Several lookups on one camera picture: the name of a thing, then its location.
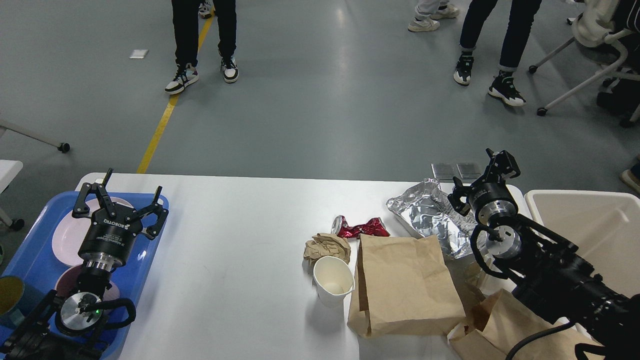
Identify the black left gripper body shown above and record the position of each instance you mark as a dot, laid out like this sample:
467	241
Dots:
110	237

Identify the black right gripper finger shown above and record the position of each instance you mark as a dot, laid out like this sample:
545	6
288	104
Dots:
502	166
458	198

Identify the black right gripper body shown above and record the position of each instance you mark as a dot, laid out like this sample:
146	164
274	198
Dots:
490	202

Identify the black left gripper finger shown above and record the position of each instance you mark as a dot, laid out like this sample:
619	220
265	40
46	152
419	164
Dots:
154	209
98	189

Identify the pink plate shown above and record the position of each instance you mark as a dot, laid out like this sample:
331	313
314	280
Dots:
68	237

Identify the pink mug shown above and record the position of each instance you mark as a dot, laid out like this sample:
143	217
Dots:
67	282

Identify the teal mug yellow inside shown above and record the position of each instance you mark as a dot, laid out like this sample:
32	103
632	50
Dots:
12	300

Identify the brown paper bag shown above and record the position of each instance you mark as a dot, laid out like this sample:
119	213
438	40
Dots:
403	287
500	322

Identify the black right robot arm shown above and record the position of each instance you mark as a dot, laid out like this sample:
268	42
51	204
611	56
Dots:
551	279

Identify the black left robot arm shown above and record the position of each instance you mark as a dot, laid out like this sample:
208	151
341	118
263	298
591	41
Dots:
84	265

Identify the metal floor plate right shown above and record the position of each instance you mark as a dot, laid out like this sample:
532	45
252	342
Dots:
468	170

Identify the metal floor plate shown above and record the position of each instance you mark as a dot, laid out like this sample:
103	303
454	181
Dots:
468	170
443	171

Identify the metal floor plate left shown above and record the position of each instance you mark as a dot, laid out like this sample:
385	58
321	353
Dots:
443	171

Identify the crumpled aluminium foil tray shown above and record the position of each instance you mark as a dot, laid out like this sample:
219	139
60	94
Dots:
425	210

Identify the blue plastic tray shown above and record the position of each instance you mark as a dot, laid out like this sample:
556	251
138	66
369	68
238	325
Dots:
35	263

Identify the chair leg with caster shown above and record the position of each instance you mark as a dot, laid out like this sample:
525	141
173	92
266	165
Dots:
5	126

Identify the crushed red can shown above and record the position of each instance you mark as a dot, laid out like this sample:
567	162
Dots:
373	227

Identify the beige plastic bin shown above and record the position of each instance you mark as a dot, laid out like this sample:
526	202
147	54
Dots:
604	225

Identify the crumpled brown paper ball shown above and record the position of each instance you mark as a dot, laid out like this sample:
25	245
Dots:
323	244

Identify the white paper cup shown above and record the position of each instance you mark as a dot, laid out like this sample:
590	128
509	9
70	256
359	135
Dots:
333	279

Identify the white office chair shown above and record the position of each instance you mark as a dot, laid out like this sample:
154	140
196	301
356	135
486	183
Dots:
598	32

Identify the person in black trousers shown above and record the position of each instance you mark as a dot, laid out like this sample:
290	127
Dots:
186	37

